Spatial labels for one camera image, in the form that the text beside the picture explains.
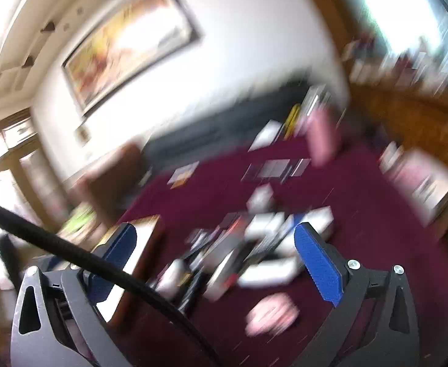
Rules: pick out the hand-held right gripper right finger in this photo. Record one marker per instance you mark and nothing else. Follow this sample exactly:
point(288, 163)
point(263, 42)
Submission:
point(319, 263)

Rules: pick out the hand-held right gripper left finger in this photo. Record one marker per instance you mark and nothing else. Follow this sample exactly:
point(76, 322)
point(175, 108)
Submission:
point(118, 252)

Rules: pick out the gold-rimmed white tray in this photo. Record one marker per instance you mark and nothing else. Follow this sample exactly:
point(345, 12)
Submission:
point(143, 244)

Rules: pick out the white pill bottle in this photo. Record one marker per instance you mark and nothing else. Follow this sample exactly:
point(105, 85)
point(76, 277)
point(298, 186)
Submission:
point(172, 277)

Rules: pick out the pink scrunchie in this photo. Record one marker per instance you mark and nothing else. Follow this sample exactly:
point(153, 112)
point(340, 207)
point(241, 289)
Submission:
point(271, 311)

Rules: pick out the grey box with red ends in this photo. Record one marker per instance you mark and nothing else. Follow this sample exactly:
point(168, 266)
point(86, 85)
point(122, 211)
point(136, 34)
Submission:
point(225, 269)

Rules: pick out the green cloth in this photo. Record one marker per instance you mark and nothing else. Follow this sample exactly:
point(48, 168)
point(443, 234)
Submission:
point(76, 221)

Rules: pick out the brown armchair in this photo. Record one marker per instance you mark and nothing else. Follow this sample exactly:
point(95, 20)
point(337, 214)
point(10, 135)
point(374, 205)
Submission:
point(109, 183)

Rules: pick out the burgundy tablecloth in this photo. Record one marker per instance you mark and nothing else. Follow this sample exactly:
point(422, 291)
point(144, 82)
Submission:
point(361, 198)

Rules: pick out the pink thermos bottle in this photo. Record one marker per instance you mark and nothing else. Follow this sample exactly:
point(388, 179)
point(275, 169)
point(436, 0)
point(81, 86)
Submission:
point(321, 141)

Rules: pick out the pink white box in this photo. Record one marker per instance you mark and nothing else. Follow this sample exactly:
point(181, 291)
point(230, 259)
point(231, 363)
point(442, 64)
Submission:
point(418, 179)

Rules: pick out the white paper sheet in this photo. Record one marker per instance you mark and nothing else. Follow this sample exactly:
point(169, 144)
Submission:
point(266, 135)

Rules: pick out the yellow object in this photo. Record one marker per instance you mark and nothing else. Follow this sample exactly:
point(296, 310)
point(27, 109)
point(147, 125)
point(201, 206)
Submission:
point(292, 120)

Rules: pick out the black leather sofa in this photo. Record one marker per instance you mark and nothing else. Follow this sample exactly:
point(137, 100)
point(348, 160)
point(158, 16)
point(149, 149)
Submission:
point(208, 130)

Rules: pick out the wooden cabinet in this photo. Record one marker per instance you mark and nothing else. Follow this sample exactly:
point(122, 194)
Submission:
point(399, 111)

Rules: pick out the wood-framed etched glass panel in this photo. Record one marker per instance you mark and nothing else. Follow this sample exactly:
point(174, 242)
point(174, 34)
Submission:
point(392, 7)

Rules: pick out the small gold wall plaque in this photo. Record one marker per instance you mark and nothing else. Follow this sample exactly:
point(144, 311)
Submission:
point(82, 134)

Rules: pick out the wooden door frame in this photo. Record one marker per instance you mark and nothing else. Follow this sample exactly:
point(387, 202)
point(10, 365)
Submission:
point(13, 153)

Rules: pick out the framed wall painting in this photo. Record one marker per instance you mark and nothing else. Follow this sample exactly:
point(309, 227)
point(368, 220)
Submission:
point(128, 42)

